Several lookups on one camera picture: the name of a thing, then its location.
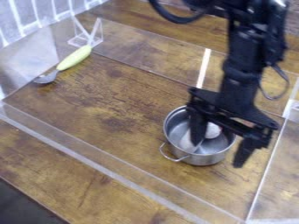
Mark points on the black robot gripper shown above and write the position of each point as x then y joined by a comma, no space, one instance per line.
230,108

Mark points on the silver steel pot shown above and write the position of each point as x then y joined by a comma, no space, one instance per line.
177,148

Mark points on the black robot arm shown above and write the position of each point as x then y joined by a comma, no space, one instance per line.
256,46

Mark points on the clear acrylic barrier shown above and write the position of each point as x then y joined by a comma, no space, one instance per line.
101,112

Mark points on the clear acrylic triangular bracket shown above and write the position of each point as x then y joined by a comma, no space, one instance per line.
87,38

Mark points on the spoon with yellow-green handle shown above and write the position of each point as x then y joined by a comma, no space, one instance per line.
71,61

